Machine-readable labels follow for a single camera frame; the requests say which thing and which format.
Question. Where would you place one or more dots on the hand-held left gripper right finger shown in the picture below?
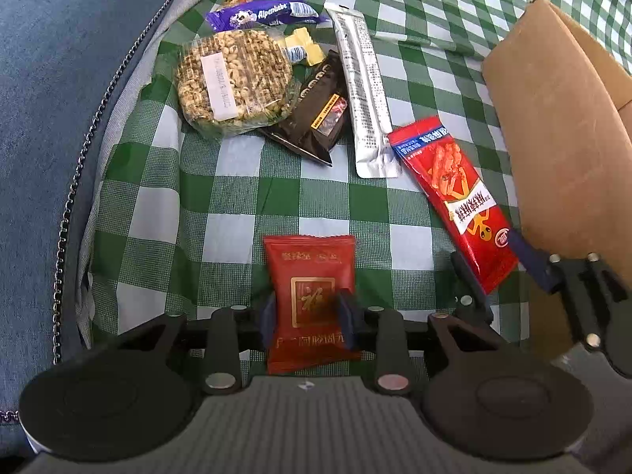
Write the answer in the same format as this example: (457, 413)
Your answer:
(345, 315)

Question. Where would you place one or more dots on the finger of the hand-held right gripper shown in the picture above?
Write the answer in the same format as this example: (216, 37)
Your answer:
(535, 264)
(473, 306)

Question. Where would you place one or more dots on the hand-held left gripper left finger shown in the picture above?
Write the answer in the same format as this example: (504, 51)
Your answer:
(269, 317)

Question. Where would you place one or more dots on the square red snack packet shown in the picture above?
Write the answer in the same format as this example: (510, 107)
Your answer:
(308, 266)

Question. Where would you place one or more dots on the long red snack packet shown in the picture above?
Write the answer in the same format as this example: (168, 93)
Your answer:
(454, 187)

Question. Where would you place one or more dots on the cardboard box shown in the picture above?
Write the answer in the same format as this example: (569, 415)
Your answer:
(553, 133)

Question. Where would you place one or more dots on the black snack packet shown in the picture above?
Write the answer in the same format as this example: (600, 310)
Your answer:
(316, 113)

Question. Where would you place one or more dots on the round peanut brittle pack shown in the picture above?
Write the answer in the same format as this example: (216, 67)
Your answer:
(232, 81)

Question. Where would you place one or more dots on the yellow wafer packet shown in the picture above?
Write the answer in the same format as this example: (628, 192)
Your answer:
(303, 47)

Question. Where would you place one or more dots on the green checkered cloth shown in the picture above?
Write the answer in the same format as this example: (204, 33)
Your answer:
(237, 197)

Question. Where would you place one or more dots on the silver foil packet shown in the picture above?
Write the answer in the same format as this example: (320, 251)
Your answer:
(363, 89)

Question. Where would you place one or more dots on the purple candy packet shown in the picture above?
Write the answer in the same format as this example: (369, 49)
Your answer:
(266, 14)

